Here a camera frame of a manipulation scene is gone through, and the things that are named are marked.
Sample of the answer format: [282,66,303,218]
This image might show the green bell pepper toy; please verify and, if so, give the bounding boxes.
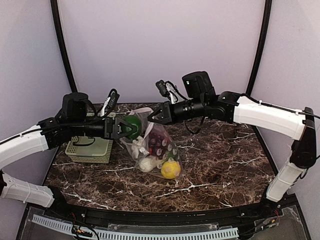
[122,114,142,140]

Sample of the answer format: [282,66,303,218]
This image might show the dark red grapes bunch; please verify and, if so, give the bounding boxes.
[148,128,174,160]

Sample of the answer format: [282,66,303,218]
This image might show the clear zip top bag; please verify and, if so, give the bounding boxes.
[120,107,183,180]

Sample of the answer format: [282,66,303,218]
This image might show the green leafy vegetable toy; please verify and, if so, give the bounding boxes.
[138,155,162,173]

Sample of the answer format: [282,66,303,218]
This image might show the yellow lemon toy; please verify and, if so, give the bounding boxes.
[161,161,181,179]

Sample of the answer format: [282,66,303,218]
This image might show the white garlic toy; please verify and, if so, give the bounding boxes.
[131,136,145,159]

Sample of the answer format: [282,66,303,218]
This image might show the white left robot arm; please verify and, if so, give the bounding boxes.
[0,89,138,208]

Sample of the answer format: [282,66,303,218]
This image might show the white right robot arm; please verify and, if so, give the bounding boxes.
[147,71,319,203]

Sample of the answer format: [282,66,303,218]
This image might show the green perforated plastic basket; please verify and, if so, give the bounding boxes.
[65,136,113,164]

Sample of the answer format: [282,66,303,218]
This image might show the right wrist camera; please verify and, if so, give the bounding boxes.
[155,80,179,104]

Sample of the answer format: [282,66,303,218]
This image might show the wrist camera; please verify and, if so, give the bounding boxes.
[98,88,120,119]
[155,80,179,104]

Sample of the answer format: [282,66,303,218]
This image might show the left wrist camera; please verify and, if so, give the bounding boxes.
[98,88,120,119]

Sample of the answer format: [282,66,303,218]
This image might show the white slotted cable duct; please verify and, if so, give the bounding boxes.
[31,214,239,240]

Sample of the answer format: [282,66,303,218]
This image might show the black left frame post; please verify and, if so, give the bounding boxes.
[50,0,78,93]

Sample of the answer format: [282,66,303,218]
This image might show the black frame post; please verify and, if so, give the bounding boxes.
[50,0,78,93]
[245,0,273,96]

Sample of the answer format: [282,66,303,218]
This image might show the black front table rail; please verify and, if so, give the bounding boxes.
[44,192,305,231]

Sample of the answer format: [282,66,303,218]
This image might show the black right frame post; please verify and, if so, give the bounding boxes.
[245,0,273,96]

